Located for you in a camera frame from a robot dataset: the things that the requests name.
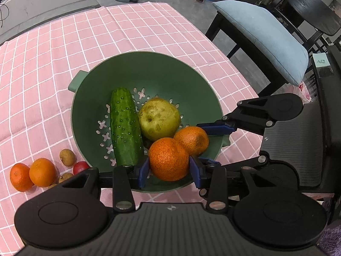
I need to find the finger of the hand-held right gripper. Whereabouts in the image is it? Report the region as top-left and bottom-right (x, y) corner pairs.
(197, 96), (275, 136)
(199, 151), (271, 173)

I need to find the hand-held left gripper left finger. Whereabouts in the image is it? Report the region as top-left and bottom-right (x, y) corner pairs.
(48, 156), (150, 213)

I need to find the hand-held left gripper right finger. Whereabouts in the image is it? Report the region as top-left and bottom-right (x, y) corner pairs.
(189, 155), (276, 211)

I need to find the large orange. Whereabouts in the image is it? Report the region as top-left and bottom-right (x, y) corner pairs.
(149, 137), (190, 181)

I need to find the red cherry tomato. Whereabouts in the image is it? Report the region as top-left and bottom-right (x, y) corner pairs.
(73, 161), (91, 175)

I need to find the green colander bowl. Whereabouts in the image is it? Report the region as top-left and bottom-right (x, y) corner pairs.
(68, 51), (231, 194)

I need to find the brown longan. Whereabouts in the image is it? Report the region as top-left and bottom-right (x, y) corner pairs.
(58, 172), (74, 184)
(59, 149), (76, 167)

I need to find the small dark orange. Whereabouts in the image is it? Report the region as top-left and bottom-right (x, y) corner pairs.
(10, 163), (34, 192)

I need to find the green cucumber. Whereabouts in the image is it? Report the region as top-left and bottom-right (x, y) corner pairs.
(110, 88), (145, 167)

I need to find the pink and white plastic bag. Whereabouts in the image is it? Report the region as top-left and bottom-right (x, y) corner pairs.
(289, 81), (313, 104)

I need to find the yellow-green pear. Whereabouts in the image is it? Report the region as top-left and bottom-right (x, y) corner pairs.
(138, 97), (182, 142)

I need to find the purple rug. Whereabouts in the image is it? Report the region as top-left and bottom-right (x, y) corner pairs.
(318, 223), (341, 256)

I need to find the black wooden chair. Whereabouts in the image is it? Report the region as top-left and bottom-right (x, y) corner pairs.
(277, 5), (336, 56)

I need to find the black chair with blue cushion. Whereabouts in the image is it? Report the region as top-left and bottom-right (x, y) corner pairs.
(212, 0), (309, 86)

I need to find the pink checked tablecloth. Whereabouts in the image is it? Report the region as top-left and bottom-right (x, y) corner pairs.
(0, 2), (264, 248)

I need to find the round black table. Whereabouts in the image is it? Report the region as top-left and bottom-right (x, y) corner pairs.
(277, 0), (341, 36)

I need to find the black cable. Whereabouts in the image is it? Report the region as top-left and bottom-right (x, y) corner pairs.
(0, 3), (10, 23)

